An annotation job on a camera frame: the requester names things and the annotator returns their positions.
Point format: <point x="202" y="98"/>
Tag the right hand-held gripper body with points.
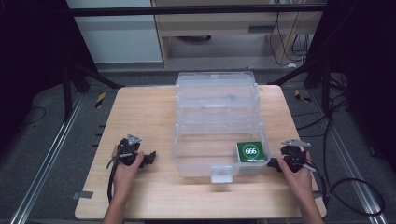
<point x="294" y="154"/>

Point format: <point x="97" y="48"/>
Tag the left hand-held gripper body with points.
<point x="128" y="149"/>

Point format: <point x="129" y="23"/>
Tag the green square box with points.
<point x="250" y="151"/>

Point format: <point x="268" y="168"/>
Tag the clear plastic storage box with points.
<point x="218" y="124"/>

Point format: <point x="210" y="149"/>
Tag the person's left hand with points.
<point x="126" y="172"/>

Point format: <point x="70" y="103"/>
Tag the person's right hand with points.
<point x="295" y="179"/>

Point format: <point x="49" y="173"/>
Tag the yellow black striped tape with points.
<point x="100" y="100"/>
<point x="300" y="95"/>

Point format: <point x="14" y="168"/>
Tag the grey tape strip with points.
<point x="82" y="195"/>

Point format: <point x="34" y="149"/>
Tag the black metal stand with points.
<point x="77" y="84"/>
<point x="314" y="77"/>

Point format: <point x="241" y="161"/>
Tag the white cabinet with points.
<point x="115" y="31"/>

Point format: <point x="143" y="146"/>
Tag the wooden cabinet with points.
<point x="236" y="28"/>

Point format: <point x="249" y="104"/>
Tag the black horizontal bar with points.
<point x="193" y="10"/>

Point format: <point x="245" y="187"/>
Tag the aluminium floor rail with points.
<point x="351" y="165"/>
<point x="46" y="161"/>

